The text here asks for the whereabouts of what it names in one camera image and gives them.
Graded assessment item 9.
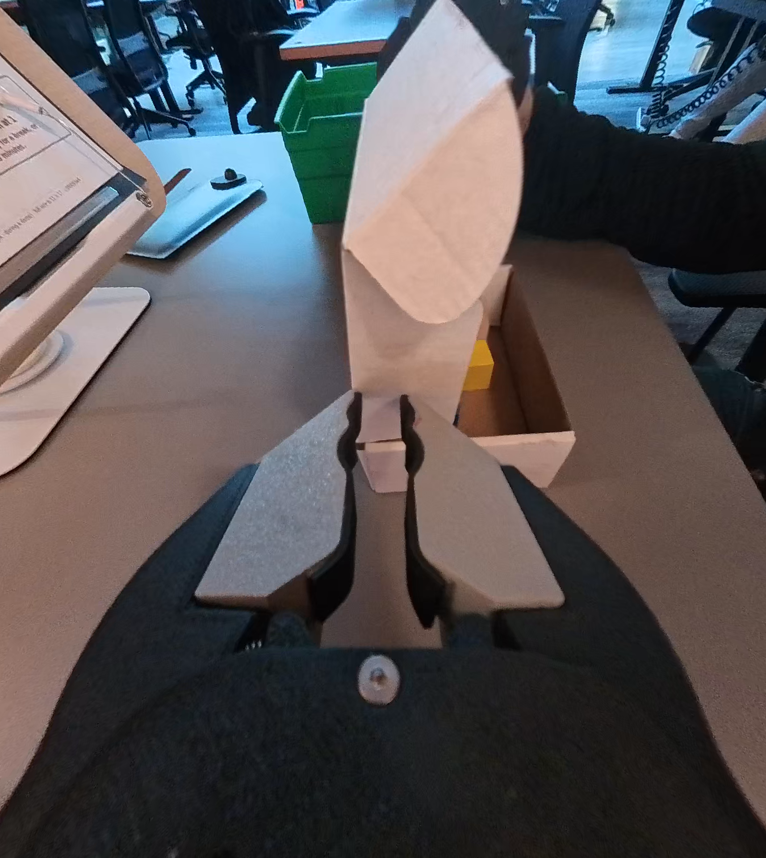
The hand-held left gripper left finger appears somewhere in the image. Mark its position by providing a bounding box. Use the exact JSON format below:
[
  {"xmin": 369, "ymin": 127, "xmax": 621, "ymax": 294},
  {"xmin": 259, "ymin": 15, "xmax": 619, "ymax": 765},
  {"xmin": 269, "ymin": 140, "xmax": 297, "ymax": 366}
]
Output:
[{"xmin": 194, "ymin": 391, "xmax": 364, "ymax": 627}]

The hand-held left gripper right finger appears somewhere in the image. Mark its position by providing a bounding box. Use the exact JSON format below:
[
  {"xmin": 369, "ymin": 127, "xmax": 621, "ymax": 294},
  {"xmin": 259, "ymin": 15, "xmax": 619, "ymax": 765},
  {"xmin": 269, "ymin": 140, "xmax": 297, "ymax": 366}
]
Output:
[{"xmin": 399, "ymin": 394, "xmax": 566, "ymax": 630}]

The white cardboard mailer box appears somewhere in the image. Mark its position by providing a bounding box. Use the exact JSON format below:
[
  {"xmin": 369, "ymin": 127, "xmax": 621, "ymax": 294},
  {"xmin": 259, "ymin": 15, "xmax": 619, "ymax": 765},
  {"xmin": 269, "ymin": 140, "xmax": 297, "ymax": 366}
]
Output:
[{"xmin": 341, "ymin": 0, "xmax": 577, "ymax": 493}]

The yellow cube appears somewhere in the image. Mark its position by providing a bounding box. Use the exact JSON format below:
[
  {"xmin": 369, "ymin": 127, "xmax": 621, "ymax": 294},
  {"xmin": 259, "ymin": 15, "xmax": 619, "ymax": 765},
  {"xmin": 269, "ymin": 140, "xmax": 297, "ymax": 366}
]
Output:
[{"xmin": 461, "ymin": 340, "xmax": 496, "ymax": 391}]

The person's right forearm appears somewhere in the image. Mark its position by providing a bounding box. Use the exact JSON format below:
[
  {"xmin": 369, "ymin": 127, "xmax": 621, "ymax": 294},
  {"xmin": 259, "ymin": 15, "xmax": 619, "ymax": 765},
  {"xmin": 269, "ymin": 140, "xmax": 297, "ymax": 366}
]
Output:
[{"xmin": 517, "ymin": 86, "xmax": 766, "ymax": 274}]

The wooden-top desk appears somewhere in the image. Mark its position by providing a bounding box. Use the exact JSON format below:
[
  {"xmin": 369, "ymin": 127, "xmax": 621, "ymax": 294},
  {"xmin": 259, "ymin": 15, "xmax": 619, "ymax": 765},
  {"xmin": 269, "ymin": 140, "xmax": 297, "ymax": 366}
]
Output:
[{"xmin": 280, "ymin": 0, "xmax": 424, "ymax": 61}]

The green plastic bin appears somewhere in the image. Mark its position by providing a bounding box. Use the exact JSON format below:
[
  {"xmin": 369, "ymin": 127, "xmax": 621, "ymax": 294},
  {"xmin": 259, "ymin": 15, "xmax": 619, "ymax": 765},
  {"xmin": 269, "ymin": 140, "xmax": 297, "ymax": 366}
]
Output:
[{"xmin": 274, "ymin": 63, "xmax": 384, "ymax": 225}]

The instruction sheet on stand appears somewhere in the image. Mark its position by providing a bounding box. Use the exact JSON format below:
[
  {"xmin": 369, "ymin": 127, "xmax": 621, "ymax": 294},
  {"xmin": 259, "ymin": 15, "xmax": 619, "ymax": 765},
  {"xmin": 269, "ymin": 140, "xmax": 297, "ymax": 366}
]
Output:
[{"xmin": 0, "ymin": 0, "xmax": 168, "ymax": 484}]

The grey metal tray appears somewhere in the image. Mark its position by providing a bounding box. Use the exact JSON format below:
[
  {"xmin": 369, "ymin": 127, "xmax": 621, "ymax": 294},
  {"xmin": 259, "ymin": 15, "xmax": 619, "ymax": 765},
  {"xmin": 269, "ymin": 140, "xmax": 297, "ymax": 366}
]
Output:
[{"xmin": 127, "ymin": 168, "xmax": 266, "ymax": 260}]

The black office chair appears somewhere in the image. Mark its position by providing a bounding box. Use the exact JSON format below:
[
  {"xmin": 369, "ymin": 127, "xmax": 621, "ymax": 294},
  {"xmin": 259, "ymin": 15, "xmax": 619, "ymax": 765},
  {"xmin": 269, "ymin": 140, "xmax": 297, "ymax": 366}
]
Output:
[{"xmin": 667, "ymin": 268, "xmax": 766, "ymax": 366}]

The printed instruction sheet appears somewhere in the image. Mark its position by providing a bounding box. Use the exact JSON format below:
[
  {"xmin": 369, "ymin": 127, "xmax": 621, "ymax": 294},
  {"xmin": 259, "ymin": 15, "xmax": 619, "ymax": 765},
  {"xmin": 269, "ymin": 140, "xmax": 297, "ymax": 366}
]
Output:
[{"xmin": 0, "ymin": 17, "xmax": 122, "ymax": 303}]

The black coiled cable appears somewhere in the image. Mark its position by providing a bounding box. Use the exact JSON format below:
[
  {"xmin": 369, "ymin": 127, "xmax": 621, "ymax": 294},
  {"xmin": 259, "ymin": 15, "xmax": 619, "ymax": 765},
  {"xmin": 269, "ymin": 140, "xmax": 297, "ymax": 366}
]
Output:
[{"xmin": 647, "ymin": 40, "xmax": 759, "ymax": 125}]

